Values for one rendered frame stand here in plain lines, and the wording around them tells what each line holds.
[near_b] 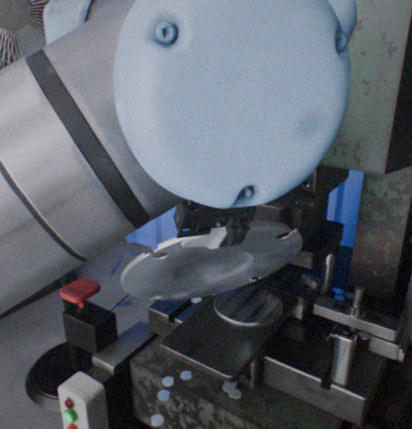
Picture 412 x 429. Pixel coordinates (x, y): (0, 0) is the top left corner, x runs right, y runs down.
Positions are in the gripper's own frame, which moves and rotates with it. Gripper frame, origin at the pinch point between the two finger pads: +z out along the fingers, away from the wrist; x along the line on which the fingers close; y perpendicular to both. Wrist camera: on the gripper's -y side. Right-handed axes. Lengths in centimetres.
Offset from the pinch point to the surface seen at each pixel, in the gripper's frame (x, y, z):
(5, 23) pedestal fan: -78, 27, 30
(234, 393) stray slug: 17.6, -6.1, 29.5
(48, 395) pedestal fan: -3, 32, 127
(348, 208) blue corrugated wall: -48, -99, 100
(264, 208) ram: -7.5, -12.8, 8.5
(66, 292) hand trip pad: -8.5, 20.2, 36.9
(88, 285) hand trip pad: -9.4, 15.9, 37.6
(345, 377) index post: 19.9, -21.4, 17.7
